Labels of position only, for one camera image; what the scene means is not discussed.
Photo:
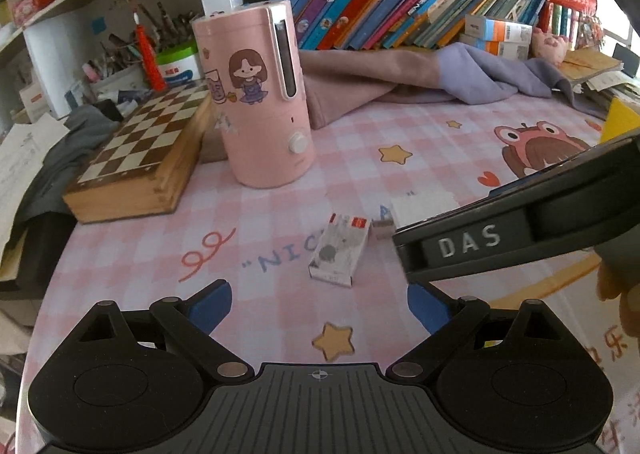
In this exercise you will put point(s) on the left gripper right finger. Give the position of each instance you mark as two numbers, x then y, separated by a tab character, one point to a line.
497	380

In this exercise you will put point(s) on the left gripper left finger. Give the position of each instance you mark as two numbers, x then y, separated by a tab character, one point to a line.
135	380

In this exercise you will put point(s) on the small white card box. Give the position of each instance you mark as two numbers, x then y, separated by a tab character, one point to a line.
339	249

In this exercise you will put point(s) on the blue white eraser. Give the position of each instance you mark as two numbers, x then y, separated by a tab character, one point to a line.
383	229

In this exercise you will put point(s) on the yellow cardboard box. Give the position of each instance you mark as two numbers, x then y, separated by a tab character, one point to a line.
622	117

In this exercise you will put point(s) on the pink pig plush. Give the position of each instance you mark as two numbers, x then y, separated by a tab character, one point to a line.
550	47

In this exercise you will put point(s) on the orange white medicine box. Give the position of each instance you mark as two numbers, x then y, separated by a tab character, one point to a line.
507	39

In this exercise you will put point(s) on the red boxed book set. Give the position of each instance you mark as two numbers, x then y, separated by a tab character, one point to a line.
562	17

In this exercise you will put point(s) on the pink checkered tablecloth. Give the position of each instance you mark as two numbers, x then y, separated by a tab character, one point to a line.
368	164

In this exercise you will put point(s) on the wooden chess box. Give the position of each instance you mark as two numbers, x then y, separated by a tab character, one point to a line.
143	169

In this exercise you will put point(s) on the stack of white papers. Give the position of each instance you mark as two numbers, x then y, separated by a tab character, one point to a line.
22	154

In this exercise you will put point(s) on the pink purple cloth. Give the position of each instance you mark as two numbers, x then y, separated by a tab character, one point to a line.
338	82

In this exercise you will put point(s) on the white jar green lid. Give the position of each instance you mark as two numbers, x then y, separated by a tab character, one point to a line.
180	64

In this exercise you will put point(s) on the pink cylindrical appliance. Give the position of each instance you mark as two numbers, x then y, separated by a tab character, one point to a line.
250	62

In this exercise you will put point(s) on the white shelf unit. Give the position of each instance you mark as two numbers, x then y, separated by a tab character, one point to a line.
57	41

